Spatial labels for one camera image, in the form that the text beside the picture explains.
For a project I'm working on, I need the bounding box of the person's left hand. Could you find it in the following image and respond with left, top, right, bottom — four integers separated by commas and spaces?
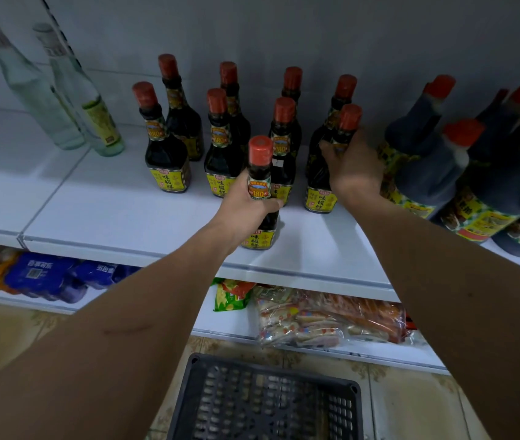
211, 170, 284, 251

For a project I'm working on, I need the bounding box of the person's right hand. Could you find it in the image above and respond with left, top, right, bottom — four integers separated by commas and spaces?
319, 127, 385, 210

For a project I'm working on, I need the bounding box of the red-capped soy sauce bottle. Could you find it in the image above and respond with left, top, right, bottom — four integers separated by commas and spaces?
241, 135, 282, 251
305, 104, 363, 214

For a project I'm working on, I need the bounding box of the person's right forearm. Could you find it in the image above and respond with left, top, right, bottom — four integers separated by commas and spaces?
349, 194, 520, 440

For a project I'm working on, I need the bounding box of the person's left forearm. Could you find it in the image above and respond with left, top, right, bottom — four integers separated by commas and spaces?
0, 222, 235, 440

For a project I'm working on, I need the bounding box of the green snack packet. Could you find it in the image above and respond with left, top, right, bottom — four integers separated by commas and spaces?
213, 278, 257, 312

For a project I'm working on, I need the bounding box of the cluster of large dark bottles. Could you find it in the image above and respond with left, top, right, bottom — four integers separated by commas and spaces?
376, 74, 520, 259

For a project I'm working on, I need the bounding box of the group of small sauce bottles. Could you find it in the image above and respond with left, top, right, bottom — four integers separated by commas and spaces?
132, 53, 358, 207

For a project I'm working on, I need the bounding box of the clear bag of colourful snacks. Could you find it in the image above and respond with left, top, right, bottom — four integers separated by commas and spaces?
252, 285, 349, 349

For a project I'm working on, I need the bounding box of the white metal shelf board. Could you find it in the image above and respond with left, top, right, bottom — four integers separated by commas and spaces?
0, 105, 92, 249
0, 281, 449, 376
18, 123, 520, 304

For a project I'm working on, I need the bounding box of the clear bag of orange snacks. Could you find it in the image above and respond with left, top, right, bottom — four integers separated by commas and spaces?
306, 291, 410, 345

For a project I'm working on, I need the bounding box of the blue wrapped bottle pack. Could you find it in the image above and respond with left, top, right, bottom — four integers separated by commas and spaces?
4, 252, 89, 304
70, 261, 142, 290

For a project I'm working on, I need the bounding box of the black plastic shopping basket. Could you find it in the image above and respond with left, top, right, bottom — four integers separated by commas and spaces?
167, 353, 364, 440

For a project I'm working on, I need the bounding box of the clear glass bottle yellow label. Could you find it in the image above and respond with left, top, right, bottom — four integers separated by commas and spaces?
33, 23, 126, 157

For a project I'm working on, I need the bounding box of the perforated shelf upright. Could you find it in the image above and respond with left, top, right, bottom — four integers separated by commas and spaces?
39, 0, 77, 57

